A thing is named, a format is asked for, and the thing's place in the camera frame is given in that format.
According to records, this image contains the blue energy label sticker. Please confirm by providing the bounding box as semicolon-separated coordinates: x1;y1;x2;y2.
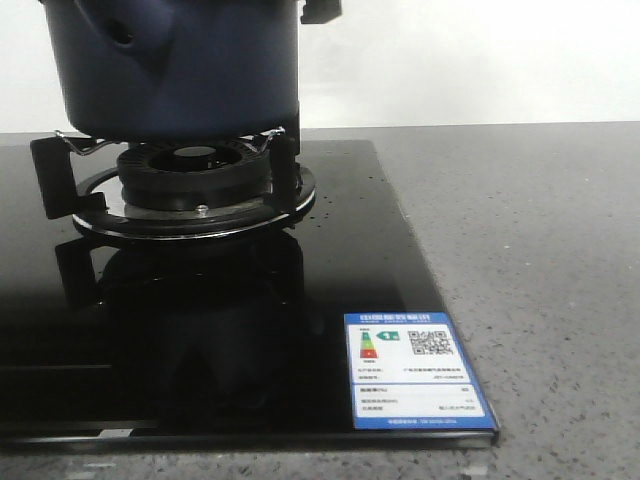
344;312;497;432

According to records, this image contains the black metal pot support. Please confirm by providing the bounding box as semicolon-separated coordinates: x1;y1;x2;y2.
30;128;316;242

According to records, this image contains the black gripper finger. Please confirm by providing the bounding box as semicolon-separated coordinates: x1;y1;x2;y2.
300;0;342;24

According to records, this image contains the black glass gas stove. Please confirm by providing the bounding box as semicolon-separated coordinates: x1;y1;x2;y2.
1;140;499;452

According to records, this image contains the black round gas burner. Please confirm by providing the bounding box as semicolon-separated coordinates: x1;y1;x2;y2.
117;140;270;211

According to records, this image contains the dark blue cooking pot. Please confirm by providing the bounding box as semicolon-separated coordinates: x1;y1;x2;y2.
42;1;299;141

